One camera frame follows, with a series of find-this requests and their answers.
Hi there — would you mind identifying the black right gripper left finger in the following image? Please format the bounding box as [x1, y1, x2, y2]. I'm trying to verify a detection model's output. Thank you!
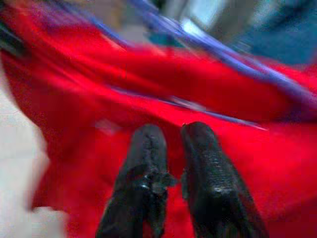
[95, 123, 178, 238]

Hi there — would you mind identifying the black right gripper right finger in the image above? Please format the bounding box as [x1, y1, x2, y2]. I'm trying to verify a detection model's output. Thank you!
[180, 120, 270, 238]

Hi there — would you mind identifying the red garment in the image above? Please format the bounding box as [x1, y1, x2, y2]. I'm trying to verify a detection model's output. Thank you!
[0, 0, 317, 238]

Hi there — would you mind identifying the purple plastic hanger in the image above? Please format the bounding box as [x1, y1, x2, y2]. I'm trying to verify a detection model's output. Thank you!
[44, 0, 317, 131]

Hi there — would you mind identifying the blue denim garment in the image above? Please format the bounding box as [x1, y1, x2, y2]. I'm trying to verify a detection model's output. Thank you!
[237, 0, 317, 65]

